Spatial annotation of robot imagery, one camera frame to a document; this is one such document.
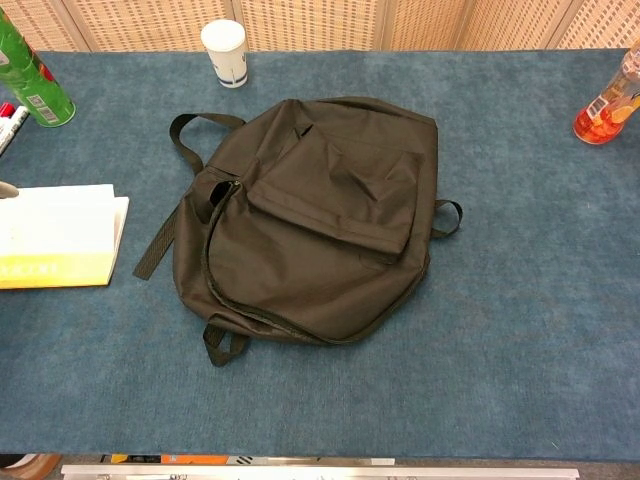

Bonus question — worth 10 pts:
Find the white yellow book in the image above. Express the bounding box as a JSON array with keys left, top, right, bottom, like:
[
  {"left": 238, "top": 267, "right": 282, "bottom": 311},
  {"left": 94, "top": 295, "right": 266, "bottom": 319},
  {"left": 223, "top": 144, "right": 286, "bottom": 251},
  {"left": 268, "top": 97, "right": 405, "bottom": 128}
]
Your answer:
[{"left": 0, "top": 183, "right": 131, "bottom": 291}]

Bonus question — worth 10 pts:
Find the black fabric backpack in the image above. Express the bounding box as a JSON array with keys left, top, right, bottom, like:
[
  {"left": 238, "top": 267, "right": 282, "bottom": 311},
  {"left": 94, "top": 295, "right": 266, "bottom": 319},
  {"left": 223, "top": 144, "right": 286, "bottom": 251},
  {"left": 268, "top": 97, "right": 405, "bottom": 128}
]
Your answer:
[{"left": 132, "top": 97, "right": 464, "bottom": 369}]

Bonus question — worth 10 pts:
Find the white marker pen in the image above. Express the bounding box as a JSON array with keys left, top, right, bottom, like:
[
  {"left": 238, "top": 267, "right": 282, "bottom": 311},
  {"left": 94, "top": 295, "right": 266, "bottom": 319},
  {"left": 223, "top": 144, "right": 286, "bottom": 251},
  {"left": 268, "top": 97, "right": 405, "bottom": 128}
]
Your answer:
[{"left": 0, "top": 105, "right": 30, "bottom": 156}]

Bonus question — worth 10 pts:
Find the green cylindrical can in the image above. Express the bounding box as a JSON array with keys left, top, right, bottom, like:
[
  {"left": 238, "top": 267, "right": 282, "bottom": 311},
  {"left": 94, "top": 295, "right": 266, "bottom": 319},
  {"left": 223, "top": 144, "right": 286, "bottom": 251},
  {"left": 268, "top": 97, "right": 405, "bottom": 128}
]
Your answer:
[{"left": 0, "top": 7, "right": 77, "bottom": 129}]

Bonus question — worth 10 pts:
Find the white paper cup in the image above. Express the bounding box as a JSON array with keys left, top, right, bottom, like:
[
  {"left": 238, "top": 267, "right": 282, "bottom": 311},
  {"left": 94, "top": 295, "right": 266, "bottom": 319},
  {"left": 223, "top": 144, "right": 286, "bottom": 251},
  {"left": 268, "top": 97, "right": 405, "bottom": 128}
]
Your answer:
[{"left": 200, "top": 19, "right": 250, "bottom": 89}]

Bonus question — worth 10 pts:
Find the wicker folding screen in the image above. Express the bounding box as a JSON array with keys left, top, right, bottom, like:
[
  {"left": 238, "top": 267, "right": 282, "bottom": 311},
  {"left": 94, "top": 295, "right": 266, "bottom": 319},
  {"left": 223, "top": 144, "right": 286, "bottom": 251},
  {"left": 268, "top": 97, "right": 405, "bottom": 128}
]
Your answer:
[{"left": 0, "top": 0, "right": 640, "bottom": 54}]

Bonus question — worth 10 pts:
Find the blue felt table cover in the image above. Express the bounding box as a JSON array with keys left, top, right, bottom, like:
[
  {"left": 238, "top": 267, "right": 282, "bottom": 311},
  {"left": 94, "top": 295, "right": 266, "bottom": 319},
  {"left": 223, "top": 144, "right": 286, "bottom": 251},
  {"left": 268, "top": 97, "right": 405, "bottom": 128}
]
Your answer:
[{"left": 0, "top": 48, "right": 640, "bottom": 459}]

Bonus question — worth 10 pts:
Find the orange drink bottle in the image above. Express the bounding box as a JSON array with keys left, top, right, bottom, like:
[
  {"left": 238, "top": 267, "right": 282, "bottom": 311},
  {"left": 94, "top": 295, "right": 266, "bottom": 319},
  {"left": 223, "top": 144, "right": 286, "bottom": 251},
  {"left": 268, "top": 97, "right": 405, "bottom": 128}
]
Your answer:
[{"left": 572, "top": 34, "right": 640, "bottom": 146}]

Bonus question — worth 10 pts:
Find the aluminium profile rail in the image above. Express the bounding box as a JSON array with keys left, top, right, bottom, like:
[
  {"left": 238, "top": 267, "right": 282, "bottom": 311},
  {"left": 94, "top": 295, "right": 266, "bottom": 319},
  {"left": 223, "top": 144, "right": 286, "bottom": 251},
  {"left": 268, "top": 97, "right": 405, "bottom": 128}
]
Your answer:
[{"left": 60, "top": 463, "right": 581, "bottom": 480}]

